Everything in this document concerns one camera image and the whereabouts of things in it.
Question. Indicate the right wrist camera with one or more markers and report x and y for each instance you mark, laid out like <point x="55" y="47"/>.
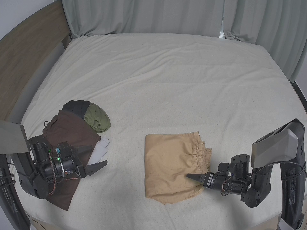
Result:
<point x="223" y="168"/>

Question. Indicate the tan trousers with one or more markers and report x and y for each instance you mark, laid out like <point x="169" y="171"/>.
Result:
<point x="168" y="164"/>

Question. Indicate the black garment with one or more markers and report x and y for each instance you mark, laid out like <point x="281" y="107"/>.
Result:
<point x="75" y="108"/>

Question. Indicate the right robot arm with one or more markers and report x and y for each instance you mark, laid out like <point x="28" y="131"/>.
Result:
<point x="261" y="183"/>

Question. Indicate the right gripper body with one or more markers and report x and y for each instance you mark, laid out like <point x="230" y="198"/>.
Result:
<point x="214" y="181"/>

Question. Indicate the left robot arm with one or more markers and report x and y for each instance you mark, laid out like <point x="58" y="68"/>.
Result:
<point x="31" y="178"/>

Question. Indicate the brown garment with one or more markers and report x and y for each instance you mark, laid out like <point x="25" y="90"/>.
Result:
<point x="69" y="130"/>

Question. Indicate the bed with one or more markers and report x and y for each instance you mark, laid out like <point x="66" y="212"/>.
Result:
<point x="168" y="75"/>

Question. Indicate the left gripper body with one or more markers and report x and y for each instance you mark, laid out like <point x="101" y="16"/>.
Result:
<point x="68" y="168"/>

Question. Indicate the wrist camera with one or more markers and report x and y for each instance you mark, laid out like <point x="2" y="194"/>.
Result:
<point x="64" y="150"/>
<point x="223" y="168"/>

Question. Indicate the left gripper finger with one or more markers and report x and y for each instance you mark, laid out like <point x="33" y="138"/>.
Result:
<point x="82" y="150"/>
<point x="94" y="168"/>

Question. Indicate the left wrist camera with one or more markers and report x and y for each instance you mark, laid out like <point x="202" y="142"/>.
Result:
<point x="64" y="150"/>

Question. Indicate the grey-green curtain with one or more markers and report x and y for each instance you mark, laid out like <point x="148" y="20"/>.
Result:
<point x="268" y="13"/>
<point x="144" y="8"/>

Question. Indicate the white garment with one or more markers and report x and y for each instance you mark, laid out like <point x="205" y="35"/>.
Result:
<point x="100" y="150"/>

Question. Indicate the olive green garment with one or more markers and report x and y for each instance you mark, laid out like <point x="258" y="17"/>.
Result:
<point x="98" y="118"/>

